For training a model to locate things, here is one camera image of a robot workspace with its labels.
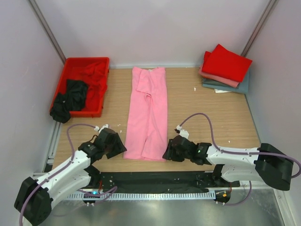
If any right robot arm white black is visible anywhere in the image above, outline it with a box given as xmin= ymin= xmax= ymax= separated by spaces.
xmin=163 ymin=135 xmax=293 ymax=191

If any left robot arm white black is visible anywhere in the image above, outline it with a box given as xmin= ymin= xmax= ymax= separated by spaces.
xmin=14 ymin=124 xmax=126 ymax=226

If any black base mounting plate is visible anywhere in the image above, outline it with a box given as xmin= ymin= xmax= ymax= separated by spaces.
xmin=88 ymin=171 xmax=240 ymax=194

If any black crumpled t-shirt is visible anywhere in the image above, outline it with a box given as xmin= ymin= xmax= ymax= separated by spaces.
xmin=50 ymin=79 xmax=88 ymax=123

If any red crumpled t-shirt in bin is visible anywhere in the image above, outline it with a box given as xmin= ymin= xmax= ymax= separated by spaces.
xmin=80 ymin=63 xmax=107 ymax=111

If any folded white t-shirt bottom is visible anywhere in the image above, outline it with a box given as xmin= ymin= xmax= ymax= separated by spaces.
xmin=214 ymin=89 xmax=230 ymax=93

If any red plastic bin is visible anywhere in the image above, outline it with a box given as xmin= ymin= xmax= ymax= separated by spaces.
xmin=52 ymin=57 xmax=110 ymax=118

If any folded salmon pink t-shirt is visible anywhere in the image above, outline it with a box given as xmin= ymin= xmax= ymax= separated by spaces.
xmin=198 ymin=68 xmax=239 ymax=88

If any folded grey t-shirt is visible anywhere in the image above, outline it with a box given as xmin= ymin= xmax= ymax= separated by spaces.
xmin=202 ymin=70 xmax=250 ymax=94

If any folded red t-shirt top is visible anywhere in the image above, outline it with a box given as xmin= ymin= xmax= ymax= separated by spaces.
xmin=200 ymin=44 xmax=253 ymax=82

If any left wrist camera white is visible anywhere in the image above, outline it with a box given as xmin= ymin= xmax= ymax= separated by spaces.
xmin=94 ymin=124 xmax=109 ymax=133

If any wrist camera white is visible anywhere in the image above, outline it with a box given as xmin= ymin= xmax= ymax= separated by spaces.
xmin=94 ymin=124 xmax=109 ymax=133
xmin=174 ymin=125 xmax=189 ymax=139

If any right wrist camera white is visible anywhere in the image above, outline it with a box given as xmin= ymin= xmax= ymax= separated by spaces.
xmin=174 ymin=125 xmax=189 ymax=139

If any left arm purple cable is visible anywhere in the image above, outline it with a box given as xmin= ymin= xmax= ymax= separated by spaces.
xmin=18 ymin=123 xmax=118 ymax=226

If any white slotted cable duct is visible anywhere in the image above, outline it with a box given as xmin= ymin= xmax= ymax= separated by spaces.
xmin=65 ymin=190 xmax=216 ymax=201

